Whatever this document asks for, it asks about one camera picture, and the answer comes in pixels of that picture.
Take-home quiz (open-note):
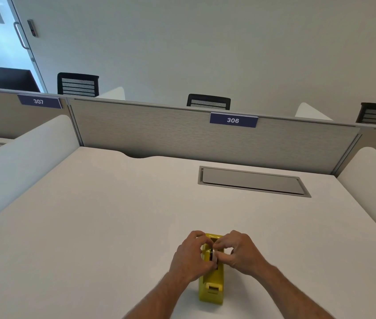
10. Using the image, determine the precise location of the metal door handle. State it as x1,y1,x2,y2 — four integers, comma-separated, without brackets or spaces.
13,22,30,50

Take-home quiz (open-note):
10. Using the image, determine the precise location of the person's left forearm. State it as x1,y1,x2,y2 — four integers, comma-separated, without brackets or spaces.
122,267,195,319

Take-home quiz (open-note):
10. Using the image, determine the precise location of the glass door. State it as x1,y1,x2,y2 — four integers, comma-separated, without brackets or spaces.
0,0,48,93

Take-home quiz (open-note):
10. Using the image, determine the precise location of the person's left hand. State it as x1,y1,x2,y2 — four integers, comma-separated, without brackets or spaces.
169,231,219,285

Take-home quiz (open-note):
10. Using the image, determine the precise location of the white rounded side divider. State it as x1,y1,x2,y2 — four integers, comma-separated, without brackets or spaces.
97,87,126,101
337,147,376,251
295,102,333,121
0,114,81,233

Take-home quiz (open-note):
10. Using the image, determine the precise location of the blue number sign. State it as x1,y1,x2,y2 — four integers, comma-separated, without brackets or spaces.
209,112,259,128
17,94,63,109

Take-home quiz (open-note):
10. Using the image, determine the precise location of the yellow tape dispenser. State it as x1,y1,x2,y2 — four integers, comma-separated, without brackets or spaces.
198,233,225,305

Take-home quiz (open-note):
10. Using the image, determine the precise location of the grey desk cable hatch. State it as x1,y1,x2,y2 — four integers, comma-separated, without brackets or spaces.
198,165,312,198

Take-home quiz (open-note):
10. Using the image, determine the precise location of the person's right forearm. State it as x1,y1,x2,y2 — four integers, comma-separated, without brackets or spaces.
253,264,337,319

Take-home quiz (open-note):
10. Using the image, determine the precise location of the person's right hand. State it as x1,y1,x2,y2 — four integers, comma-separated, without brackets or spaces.
213,230,272,278

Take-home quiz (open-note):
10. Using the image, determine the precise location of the wide grey partition panel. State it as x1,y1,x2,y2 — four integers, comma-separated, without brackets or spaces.
67,98,363,177

